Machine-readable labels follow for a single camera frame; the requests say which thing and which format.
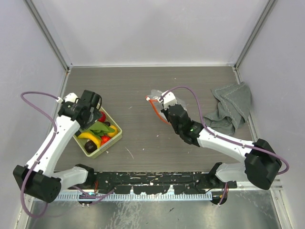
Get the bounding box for green toy leaves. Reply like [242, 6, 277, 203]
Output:
[87, 121, 109, 136]

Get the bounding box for yellow toy banana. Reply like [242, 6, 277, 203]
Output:
[77, 132, 101, 148]

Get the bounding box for clear orange zip bag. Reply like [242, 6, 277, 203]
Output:
[146, 89, 187, 124]

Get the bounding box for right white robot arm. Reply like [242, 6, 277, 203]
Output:
[161, 104, 282, 190]

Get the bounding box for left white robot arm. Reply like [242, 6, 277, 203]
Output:
[13, 90, 102, 203]

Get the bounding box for red toy apple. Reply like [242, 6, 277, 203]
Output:
[98, 111, 106, 123]

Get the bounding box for green plastic basket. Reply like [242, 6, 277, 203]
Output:
[73, 107, 122, 158]

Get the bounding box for red toy tomato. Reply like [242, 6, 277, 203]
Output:
[101, 135, 112, 146]

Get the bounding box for dark purple toy plum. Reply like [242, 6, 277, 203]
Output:
[84, 140, 97, 154]

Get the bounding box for yellow orange toy fruit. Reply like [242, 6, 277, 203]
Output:
[107, 125, 119, 138]

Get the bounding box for grey folded cloth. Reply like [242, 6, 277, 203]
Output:
[203, 83, 251, 135]

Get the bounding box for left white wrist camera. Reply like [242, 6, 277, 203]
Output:
[56, 93, 78, 104]

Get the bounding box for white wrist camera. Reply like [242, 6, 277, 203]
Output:
[56, 93, 78, 104]
[158, 91, 178, 110]

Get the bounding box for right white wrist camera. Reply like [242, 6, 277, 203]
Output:
[158, 91, 178, 110]

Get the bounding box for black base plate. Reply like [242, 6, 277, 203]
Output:
[68, 170, 238, 195]

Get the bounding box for grey slotted cable duct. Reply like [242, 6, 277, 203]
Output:
[55, 189, 213, 202]

